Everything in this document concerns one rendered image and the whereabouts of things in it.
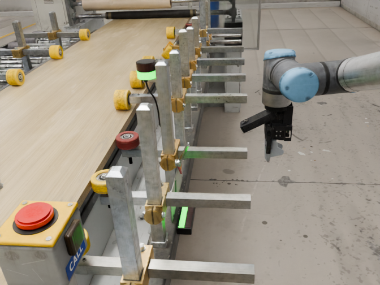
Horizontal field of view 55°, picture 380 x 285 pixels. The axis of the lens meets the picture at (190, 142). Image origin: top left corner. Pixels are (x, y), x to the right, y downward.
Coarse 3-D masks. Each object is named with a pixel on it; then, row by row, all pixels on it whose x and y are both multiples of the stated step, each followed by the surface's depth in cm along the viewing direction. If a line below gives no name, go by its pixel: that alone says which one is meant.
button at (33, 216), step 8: (24, 208) 41; (32, 208) 40; (40, 208) 40; (48, 208) 40; (16, 216) 39; (24, 216) 39; (32, 216) 39; (40, 216) 39; (48, 216) 40; (16, 224) 39; (24, 224) 38; (32, 224) 38; (40, 224) 39
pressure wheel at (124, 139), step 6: (126, 132) 129; (132, 132) 129; (120, 138) 126; (126, 138) 126; (132, 138) 125; (138, 138) 126; (120, 144) 124; (126, 144) 124; (132, 144) 125; (138, 144) 127; (132, 162) 132
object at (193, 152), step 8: (128, 152) 128; (136, 152) 128; (160, 152) 127; (192, 152) 125; (200, 152) 125; (208, 152) 125; (216, 152) 124; (224, 152) 124; (232, 152) 124; (240, 152) 123
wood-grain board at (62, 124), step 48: (96, 48) 243; (144, 48) 237; (0, 96) 170; (48, 96) 167; (96, 96) 164; (0, 144) 127; (48, 144) 125; (96, 144) 124; (0, 192) 101; (48, 192) 100
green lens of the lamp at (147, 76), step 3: (138, 72) 109; (141, 72) 108; (147, 72) 108; (150, 72) 108; (153, 72) 109; (138, 75) 110; (141, 75) 109; (144, 75) 108; (147, 75) 108; (150, 75) 109; (153, 75) 109; (138, 78) 110; (141, 78) 109; (144, 78) 109; (147, 78) 109; (150, 78) 109; (153, 78) 109
